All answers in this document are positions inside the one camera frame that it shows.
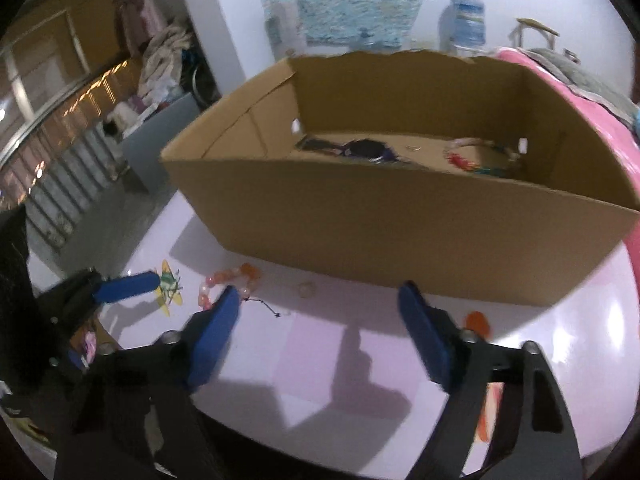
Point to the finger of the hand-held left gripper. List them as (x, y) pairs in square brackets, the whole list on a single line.
[(127, 286)]

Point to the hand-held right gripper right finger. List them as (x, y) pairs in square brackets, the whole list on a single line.
[(425, 335)]

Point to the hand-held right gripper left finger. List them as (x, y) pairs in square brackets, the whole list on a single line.
[(215, 330)]

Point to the brown cardboard box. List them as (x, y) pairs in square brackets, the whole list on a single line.
[(400, 230)]

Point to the corrugated metal shutter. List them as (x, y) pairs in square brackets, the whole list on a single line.
[(70, 185)]

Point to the grey cabinet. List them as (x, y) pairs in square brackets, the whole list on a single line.
[(160, 140)]

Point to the pile of clothes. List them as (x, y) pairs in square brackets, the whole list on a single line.
[(160, 50)]

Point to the pink floral blanket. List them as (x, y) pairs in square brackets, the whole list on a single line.
[(615, 130)]

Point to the grey-green blanket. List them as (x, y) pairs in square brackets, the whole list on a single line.
[(585, 80)]

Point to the blue water jug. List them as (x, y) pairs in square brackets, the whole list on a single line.
[(465, 22)]

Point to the wooden chair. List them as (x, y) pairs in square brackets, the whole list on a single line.
[(537, 27)]

